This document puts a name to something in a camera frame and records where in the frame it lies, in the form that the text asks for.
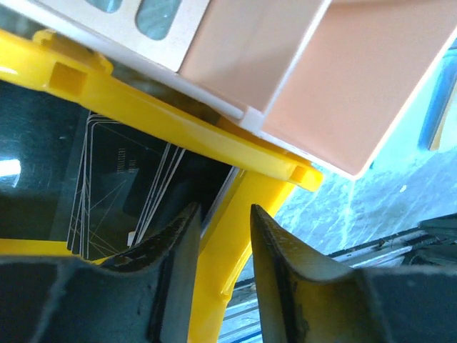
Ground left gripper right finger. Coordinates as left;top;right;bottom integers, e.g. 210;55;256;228
251;205;456;342

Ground aluminium rail frame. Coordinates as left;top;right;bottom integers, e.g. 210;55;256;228
218;214;456;342

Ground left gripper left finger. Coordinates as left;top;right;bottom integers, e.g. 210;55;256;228
1;203;201;342

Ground pink file organizer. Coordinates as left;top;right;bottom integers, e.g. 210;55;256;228
2;1;456;179

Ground black credit card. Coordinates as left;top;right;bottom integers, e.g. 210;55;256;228
67;112;185;260

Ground yellow bin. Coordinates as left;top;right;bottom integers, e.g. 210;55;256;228
1;30;323;342

